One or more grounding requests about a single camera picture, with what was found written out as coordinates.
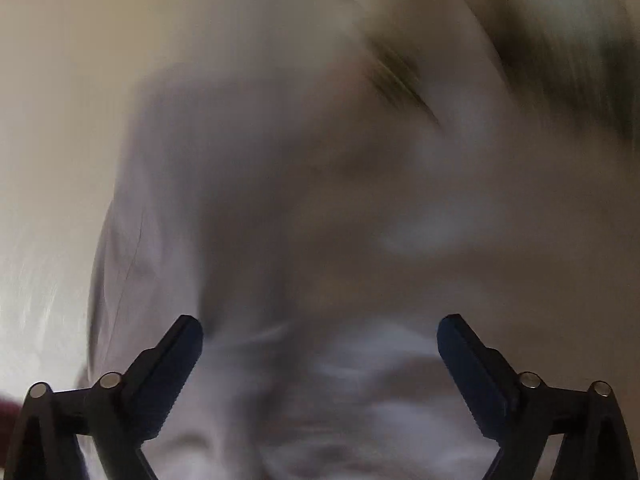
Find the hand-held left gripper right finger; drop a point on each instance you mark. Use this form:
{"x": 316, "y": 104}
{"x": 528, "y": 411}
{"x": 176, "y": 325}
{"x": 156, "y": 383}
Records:
{"x": 477, "y": 385}

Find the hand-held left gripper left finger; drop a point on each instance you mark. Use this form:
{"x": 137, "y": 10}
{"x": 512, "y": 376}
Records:
{"x": 160, "y": 385}

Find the grey garment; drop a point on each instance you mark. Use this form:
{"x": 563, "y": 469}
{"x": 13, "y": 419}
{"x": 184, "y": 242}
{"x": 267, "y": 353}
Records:
{"x": 320, "y": 220}

